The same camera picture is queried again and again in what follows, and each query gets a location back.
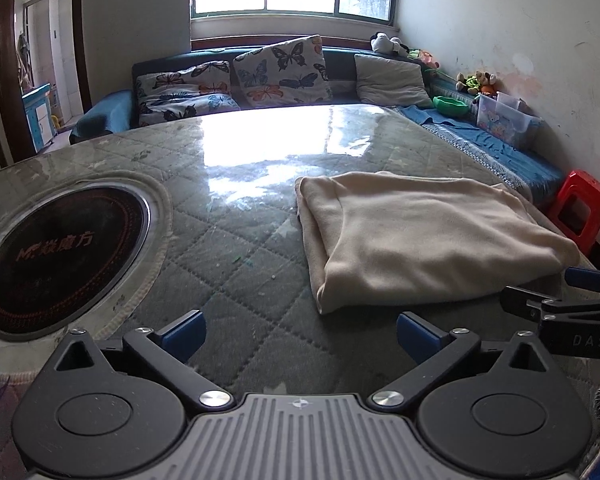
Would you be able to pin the dark wooden door frame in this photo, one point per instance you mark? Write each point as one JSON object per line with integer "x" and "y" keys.
{"x": 12, "y": 114}

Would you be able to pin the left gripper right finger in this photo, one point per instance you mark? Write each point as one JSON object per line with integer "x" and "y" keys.
{"x": 418, "y": 338}

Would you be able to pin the built-in black induction cooktop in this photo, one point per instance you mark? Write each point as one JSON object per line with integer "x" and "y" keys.
{"x": 58, "y": 261}

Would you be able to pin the upright butterfly pillow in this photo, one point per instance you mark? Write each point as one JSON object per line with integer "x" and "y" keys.
{"x": 289, "y": 73}

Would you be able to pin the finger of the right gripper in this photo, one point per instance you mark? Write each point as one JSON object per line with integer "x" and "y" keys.
{"x": 583, "y": 278}
{"x": 532, "y": 306}

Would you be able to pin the orange green plush toy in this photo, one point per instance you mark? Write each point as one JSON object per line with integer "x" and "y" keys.
{"x": 425, "y": 57}

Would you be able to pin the green bowl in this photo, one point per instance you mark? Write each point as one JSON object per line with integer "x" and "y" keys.
{"x": 450, "y": 107}

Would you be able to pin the white plush toy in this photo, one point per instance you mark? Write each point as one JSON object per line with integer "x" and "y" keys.
{"x": 381, "y": 43}

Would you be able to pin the blue children's cabinet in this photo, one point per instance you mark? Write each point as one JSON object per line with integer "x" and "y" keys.
{"x": 36, "y": 105}

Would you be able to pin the green and brown plush toys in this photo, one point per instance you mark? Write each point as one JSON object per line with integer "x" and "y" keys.
{"x": 477, "y": 83}

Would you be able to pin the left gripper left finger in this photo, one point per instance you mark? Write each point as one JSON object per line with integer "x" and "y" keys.
{"x": 184, "y": 336}

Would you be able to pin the plain grey cushion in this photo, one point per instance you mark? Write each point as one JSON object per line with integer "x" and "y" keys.
{"x": 385, "y": 82}

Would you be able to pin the cream beige garment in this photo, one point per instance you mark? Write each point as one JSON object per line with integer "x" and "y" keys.
{"x": 384, "y": 240}

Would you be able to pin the lying butterfly pillow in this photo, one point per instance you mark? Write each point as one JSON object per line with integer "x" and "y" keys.
{"x": 199, "y": 90}

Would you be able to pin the clear plastic storage box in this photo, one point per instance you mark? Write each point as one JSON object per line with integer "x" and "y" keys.
{"x": 503, "y": 118}

